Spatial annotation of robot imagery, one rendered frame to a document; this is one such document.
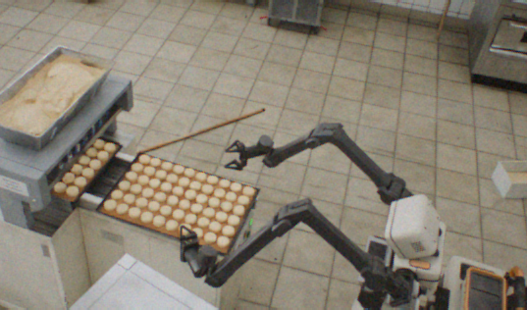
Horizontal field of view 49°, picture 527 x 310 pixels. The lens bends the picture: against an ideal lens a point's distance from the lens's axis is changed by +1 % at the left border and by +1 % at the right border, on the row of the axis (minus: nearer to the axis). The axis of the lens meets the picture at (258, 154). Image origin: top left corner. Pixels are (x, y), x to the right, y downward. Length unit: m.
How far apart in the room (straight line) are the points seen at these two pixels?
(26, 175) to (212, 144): 2.06
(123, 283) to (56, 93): 1.46
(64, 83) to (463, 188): 2.84
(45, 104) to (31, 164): 0.27
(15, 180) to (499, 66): 4.05
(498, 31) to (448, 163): 1.23
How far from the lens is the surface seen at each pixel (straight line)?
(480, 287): 2.53
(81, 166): 2.73
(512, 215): 4.28
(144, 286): 1.16
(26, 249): 2.76
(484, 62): 5.27
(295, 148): 2.48
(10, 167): 2.38
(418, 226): 2.14
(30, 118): 2.39
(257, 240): 2.05
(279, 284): 3.40
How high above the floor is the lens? 2.77
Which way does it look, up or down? 42 degrees down
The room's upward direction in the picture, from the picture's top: 7 degrees clockwise
